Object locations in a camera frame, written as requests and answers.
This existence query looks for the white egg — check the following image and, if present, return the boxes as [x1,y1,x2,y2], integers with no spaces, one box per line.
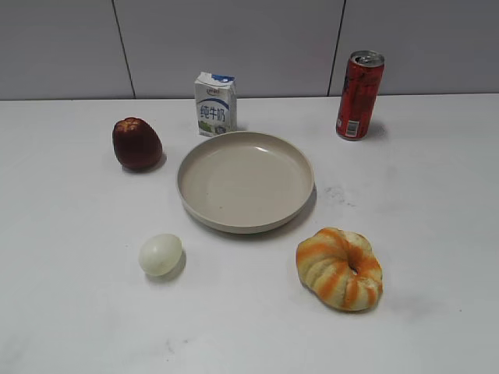
[139,234,182,277]

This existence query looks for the beige round plate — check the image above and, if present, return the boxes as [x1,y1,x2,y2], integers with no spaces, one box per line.
[176,131,315,235]

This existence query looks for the white milk carton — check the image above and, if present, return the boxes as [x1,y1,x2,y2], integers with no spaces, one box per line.
[194,72,237,137]

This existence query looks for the dark red apple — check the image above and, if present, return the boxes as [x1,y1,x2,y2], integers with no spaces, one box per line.
[112,117,163,171]

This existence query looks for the red soda can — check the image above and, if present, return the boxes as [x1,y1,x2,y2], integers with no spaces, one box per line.
[336,50,384,140]

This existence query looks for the orange striped bread ring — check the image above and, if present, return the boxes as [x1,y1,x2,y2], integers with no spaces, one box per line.
[296,227,384,312]

